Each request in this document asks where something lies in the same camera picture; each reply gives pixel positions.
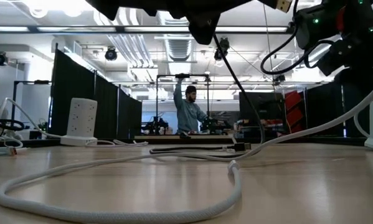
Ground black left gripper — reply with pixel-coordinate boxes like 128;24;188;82
86;0;258;45

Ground long black USB cable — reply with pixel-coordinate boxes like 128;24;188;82
148;0;295;156

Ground thin white USB cable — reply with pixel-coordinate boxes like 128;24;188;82
84;139;149;148

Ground white tower power strip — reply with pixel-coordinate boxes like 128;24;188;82
60;97;99;147

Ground thick white braided USB cable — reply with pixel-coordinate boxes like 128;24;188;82
0;77;373;224

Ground small black hanging device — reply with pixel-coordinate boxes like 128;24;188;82
273;73;286;86

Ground black computer monitor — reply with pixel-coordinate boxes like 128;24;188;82
238;91;286;121

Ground wooden station table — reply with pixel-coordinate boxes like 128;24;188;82
134;134;235;141

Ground red storage bins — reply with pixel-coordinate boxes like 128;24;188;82
284;90;308;139

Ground long linear ceiling light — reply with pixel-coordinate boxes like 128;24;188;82
0;26;291;34

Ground black curtain partition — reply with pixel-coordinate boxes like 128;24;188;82
50;43;143;141
304;64;373;138

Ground black hanging ceiling camera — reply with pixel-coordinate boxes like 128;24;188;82
213;37;231;62

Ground silver ventilation duct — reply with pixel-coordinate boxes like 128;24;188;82
161;18;202;62

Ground black robot station frame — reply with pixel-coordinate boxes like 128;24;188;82
155;73;211;135

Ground white cube strip power cord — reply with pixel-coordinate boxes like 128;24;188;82
353;111;371;139

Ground black shelf frame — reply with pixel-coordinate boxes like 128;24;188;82
11;79;53;130

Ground white tower strip power cord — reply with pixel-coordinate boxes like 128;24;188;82
0;96;64;139

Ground black aluminium table frame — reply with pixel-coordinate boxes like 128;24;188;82
0;136;369;149

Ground black cable loop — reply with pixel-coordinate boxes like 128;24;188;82
0;119;25;131

